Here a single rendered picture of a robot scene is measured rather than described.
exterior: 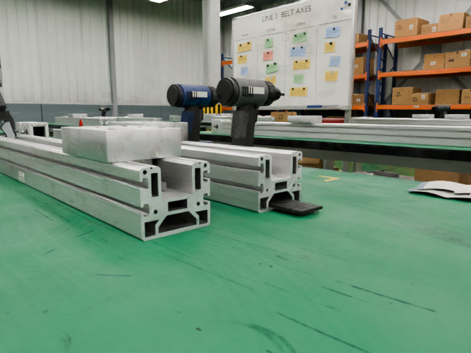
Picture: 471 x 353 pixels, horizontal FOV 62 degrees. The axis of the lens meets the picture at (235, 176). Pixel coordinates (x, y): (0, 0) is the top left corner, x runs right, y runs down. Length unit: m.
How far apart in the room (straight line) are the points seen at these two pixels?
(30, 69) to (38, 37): 0.94
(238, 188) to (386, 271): 0.28
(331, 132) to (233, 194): 1.61
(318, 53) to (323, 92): 0.36
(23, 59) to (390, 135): 11.45
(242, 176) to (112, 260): 0.26
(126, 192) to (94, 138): 0.09
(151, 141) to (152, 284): 0.23
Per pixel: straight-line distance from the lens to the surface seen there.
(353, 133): 2.13
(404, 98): 10.77
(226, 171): 0.62
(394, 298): 0.35
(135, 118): 4.63
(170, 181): 0.53
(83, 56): 13.26
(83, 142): 0.58
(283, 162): 0.63
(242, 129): 0.85
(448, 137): 1.95
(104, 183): 0.54
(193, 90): 1.04
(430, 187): 0.78
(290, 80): 3.98
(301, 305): 0.32
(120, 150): 0.52
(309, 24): 3.92
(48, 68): 12.86
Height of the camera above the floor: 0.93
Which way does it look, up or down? 9 degrees down
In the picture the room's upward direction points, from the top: straight up
